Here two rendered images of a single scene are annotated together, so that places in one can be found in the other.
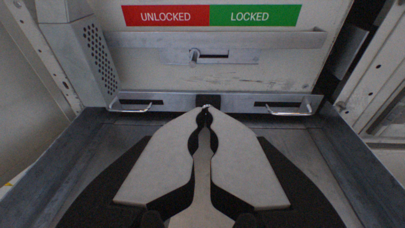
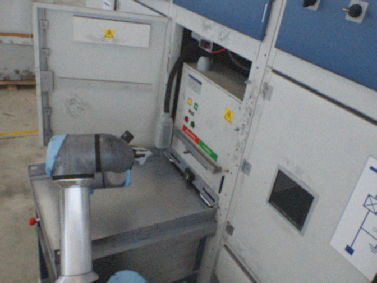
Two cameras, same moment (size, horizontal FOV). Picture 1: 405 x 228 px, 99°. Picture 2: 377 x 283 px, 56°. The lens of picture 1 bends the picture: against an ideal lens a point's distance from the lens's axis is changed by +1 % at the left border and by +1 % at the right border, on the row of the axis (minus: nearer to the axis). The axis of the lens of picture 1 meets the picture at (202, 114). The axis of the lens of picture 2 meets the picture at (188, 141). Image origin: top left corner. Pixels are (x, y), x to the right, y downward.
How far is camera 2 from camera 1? 1.51 m
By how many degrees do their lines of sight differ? 44
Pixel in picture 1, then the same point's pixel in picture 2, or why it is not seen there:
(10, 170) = not seen: hidden behind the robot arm
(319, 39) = (212, 169)
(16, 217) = not seen: hidden behind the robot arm
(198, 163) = (162, 186)
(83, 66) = (159, 134)
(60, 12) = (161, 121)
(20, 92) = (148, 129)
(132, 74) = (178, 145)
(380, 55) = (225, 189)
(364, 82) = (223, 200)
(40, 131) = (143, 144)
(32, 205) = not seen: hidden behind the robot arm
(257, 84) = (206, 179)
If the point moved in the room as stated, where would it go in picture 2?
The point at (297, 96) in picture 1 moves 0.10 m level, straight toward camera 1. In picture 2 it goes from (214, 195) to (192, 192)
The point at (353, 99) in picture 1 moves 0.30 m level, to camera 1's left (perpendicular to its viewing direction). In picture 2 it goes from (221, 208) to (184, 170)
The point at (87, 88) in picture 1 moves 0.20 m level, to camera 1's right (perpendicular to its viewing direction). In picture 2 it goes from (157, 140) to (176, 159)
